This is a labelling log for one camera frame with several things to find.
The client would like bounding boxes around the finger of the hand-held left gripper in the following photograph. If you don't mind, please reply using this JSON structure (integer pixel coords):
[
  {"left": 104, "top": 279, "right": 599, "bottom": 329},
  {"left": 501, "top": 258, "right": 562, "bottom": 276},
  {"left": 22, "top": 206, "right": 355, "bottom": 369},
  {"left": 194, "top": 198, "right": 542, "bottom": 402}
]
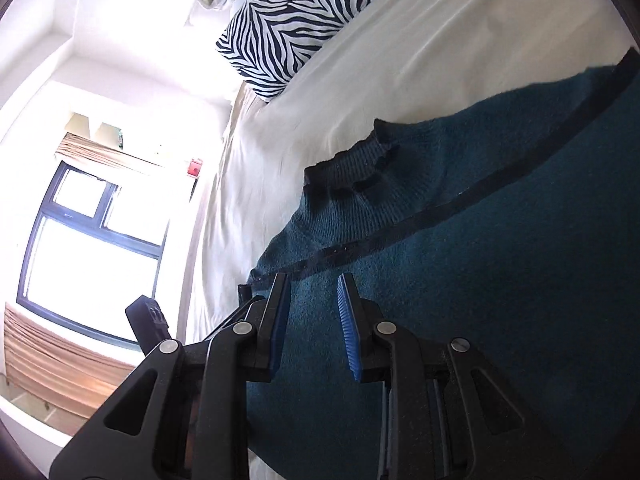
[{"left": 125, "top": 296, "right": 174, "bottom": 357}]

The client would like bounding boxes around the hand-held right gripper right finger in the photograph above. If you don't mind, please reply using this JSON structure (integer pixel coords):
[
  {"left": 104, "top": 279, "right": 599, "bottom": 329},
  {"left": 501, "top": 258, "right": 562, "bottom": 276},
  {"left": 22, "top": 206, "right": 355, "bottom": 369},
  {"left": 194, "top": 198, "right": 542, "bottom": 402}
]
[{"left": 337, "top": 273, "right": 576, "bottom": 480}]

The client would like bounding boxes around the dark teal knit sweater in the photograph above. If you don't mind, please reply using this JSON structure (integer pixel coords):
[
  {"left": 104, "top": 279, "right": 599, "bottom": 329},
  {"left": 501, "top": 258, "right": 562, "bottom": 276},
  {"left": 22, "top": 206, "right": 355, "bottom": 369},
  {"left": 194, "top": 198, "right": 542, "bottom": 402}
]
[{"left": 239, "top": 47, "right": 640, "bottom": 480}]

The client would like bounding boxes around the brown striped curtain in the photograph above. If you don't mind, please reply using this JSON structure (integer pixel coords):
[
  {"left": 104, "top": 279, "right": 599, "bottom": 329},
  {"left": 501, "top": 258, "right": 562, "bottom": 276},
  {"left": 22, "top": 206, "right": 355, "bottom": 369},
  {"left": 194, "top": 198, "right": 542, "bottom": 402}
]
[
  {"left": 2, "top": 302, "right": 136, "bottom": 418},
  {"left": 54, "top": 132, "right": 188, "bottom": 177}
]

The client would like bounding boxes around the black framed window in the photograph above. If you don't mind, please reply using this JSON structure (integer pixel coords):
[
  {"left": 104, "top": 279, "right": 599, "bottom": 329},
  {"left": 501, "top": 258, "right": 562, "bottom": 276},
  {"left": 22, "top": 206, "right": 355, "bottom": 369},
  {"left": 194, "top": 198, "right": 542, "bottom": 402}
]
[{"left": 16, "top": 160, "right": 173, "bottom": 351}]

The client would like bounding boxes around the bed with cream sheet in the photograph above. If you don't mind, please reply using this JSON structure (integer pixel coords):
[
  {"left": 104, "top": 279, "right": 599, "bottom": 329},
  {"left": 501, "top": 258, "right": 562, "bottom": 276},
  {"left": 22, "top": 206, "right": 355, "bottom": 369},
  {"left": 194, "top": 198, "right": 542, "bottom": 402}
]
[{"left": 185, "top": 0, "right": 640, "bottom": 480}]

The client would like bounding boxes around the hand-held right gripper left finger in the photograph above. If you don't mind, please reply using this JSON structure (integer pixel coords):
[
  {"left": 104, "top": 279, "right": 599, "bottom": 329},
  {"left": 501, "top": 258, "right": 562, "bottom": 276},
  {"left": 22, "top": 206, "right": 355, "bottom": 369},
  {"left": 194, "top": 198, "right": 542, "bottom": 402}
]
[{"left": 50, "top": 272, "right": 292, "bottom": 480}]

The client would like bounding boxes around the zebra print pillow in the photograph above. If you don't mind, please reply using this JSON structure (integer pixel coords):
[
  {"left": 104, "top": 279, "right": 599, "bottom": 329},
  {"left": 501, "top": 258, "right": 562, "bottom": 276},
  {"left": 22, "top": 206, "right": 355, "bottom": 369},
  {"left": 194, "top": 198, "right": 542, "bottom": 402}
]
[{"left": 216, "top": 0, "right": 426, "bottom": 103}]

